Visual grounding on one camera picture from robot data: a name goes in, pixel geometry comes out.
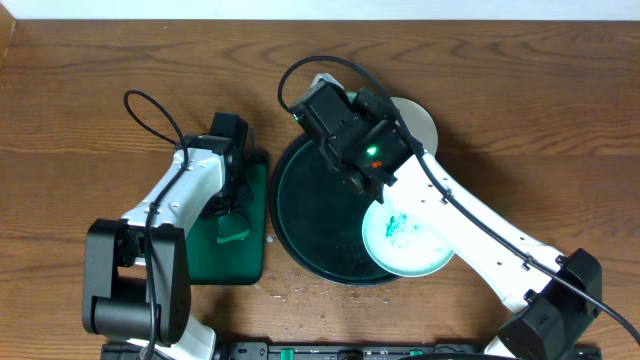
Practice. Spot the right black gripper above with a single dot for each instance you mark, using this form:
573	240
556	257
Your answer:
370	104

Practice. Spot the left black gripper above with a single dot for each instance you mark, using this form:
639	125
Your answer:
235	198

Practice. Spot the white plate back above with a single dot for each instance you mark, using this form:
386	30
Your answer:
419	122

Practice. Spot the dark green sponge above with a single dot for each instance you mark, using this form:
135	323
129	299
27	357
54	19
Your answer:
232	227

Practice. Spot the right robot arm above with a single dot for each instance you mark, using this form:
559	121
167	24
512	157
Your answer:
551	295

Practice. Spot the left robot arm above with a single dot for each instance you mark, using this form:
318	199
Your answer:
136	275

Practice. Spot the round black tray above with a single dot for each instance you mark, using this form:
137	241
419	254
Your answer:
318	220

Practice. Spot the green rectangular tray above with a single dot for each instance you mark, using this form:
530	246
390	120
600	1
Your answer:
235	262

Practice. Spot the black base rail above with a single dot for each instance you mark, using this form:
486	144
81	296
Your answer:
263	351

